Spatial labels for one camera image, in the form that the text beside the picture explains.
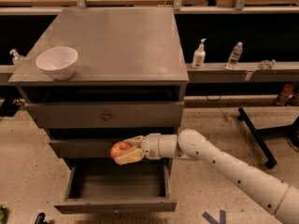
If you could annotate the red apple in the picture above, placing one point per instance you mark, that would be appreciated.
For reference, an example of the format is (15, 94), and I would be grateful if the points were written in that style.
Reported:
(118, 149)

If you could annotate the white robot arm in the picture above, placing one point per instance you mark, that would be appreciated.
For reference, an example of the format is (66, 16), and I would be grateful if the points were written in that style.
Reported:
(279, 199)

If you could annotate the grey metal shelf rail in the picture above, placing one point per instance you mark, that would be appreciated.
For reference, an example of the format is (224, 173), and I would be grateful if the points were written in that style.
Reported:
(244, 72)

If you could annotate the clear pump sanitizer bottle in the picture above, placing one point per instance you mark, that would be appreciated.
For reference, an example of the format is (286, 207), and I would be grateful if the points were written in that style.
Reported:
(16, 57)

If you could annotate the grey middle drawer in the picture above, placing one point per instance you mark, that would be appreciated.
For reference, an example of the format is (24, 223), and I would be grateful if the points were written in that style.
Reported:
(96, 148)

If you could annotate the grey drawer cabinet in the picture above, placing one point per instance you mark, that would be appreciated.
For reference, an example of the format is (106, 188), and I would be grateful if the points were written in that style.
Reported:
(124, 55)

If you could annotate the black stand base leg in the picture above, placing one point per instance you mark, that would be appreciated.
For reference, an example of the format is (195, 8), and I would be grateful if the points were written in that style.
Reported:
(271, 161)

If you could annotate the clear plastic water bottle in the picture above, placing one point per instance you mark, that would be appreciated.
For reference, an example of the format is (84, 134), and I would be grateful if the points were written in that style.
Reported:
(234, 56)

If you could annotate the white ceramic bowl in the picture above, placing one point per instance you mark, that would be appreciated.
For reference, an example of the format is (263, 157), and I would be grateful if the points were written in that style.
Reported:
(59, 63)

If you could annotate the grey top drawer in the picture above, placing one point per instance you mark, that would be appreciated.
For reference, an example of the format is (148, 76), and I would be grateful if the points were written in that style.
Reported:
(106, 115)

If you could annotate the crumpled clear plastic wrap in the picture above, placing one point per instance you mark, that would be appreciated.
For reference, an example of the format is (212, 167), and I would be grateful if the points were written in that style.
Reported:
(267, 65)

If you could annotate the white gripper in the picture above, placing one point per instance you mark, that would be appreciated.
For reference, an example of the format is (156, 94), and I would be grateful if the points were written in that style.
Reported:
(151, 145)

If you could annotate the white pump lotion bottle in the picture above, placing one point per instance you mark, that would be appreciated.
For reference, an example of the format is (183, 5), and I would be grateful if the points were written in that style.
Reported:
(199, 55)

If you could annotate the grey open bottom drawer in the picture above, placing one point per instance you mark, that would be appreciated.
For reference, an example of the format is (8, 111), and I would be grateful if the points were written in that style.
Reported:
(102, 186)

